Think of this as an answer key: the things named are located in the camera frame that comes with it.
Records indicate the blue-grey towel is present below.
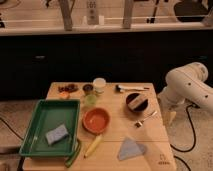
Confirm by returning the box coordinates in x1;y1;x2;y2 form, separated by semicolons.
118;137;147;161

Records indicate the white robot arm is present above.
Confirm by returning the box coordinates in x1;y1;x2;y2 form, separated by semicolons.
157;62;213;126

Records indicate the black bowl with wooden block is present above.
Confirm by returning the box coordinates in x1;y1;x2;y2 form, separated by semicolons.
126;93;148;113

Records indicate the red orange bowl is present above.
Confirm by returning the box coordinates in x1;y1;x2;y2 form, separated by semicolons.
82;108;110;135

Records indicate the black white brush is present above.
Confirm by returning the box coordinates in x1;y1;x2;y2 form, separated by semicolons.
115;84;149;92

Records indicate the white cup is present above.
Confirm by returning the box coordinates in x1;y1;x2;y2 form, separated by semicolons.
93;78;106;94

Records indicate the small green cup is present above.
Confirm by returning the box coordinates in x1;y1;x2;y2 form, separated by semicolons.
84;94;97;107

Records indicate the small brown cup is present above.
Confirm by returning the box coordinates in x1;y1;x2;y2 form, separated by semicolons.
83;84;94;95

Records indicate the green pea pod toy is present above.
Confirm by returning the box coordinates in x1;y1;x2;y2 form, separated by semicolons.
65;139;82;168

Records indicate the small orange lid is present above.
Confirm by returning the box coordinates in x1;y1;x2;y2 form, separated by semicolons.
59;91;70;100

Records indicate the blue sponge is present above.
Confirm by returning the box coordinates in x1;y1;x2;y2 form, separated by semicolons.
45;124;68;145

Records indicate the green plastic tray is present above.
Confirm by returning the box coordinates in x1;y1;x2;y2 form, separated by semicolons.
19;99;80;157

